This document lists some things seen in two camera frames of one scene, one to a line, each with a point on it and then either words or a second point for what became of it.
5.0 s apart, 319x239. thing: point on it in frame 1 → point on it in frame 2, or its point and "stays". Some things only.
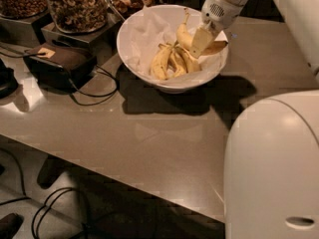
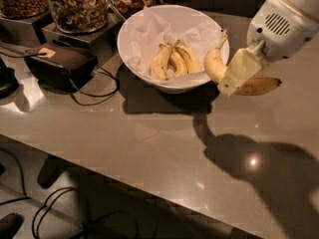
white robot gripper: [221, 13] → [280, 34]
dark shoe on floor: [9, 224] stays
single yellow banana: [185, 36] → [216, 62]
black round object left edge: [8, 81] stays
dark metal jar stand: [25, 31] stays
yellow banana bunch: [171, 61] stays
